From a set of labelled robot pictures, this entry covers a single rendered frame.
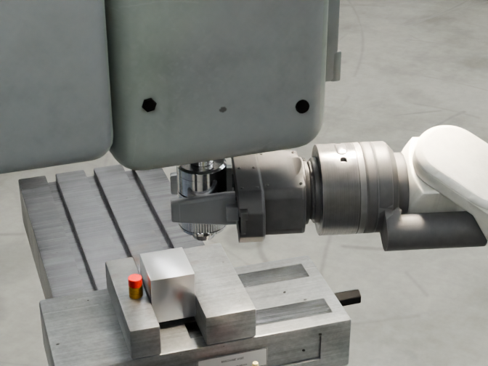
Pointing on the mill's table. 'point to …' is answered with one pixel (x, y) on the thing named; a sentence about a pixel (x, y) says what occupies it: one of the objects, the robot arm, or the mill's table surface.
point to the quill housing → (213, 78)
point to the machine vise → (267, 293)
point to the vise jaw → (220, 296)
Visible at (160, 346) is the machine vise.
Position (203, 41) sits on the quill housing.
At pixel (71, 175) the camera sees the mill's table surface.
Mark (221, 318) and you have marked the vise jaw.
